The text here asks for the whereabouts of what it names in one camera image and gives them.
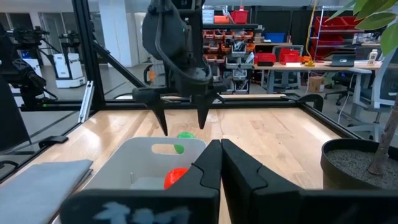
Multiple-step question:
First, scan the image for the parts shelf with orange drawers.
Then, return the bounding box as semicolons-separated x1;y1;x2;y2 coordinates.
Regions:
201;23;261;94

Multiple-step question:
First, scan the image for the white workshop desk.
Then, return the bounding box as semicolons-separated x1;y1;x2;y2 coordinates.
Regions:
253;60;383;94

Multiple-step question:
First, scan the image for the grey plastic tupperware bin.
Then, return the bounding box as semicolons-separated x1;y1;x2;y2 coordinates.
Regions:
83;136;208;191

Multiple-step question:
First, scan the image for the grey laptop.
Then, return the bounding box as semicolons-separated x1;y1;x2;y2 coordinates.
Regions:
331;52;357;68

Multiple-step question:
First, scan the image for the white office chair base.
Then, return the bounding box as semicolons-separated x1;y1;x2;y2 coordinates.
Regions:
340;49;398;141

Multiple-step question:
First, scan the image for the yellow workshop cable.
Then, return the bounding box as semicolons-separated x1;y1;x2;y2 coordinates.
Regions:
305;0;318;68

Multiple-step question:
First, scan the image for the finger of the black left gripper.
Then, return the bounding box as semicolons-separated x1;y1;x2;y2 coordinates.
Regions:
194;93;216;130
151;98;169;137

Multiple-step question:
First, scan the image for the metal rack with red bins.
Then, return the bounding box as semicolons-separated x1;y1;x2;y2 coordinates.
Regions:
313;6;364;62

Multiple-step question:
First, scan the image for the black table clamp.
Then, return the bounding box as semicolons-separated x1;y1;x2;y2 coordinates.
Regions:
281;93;325;113
39;135;69;149

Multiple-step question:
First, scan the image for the white plastic bottle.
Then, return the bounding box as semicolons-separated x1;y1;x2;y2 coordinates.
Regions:
368;49;379;66

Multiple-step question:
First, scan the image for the black aluminium table frame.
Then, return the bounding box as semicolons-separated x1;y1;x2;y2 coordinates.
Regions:
0;0;364;184

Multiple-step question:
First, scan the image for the red storage bin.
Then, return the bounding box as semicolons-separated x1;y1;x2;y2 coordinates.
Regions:
279;48;301;65
254;52;277;67
230;9;249;24

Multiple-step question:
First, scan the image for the red toy tomato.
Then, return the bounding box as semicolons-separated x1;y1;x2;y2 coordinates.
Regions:
164;167;190;190

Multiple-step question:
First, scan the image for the green toy bell pepper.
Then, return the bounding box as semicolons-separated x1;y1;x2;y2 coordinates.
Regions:
173;131;196;155

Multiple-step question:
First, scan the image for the grey folded cloth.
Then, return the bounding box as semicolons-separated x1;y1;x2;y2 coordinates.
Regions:
0;159;94;224

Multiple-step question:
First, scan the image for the cardboard box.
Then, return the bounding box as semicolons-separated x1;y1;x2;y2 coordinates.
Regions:
307;76;326;93

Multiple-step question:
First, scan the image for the blue storage bin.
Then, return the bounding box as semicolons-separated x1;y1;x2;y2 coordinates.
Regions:
264;32;285;44

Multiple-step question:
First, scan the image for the green plant in black pot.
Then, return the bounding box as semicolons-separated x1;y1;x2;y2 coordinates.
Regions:
320;0;398;191

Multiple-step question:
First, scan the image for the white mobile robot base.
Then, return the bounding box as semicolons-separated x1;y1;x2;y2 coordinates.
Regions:
52;52;86;89

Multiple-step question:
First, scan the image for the silver aluminium extrusion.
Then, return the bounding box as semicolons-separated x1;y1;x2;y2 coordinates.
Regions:
77;80;94;124

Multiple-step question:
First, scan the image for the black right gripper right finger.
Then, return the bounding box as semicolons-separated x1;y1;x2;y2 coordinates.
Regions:
221;138;398;224

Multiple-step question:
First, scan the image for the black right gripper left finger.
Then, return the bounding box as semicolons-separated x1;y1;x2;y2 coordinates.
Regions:
58;139;223;224

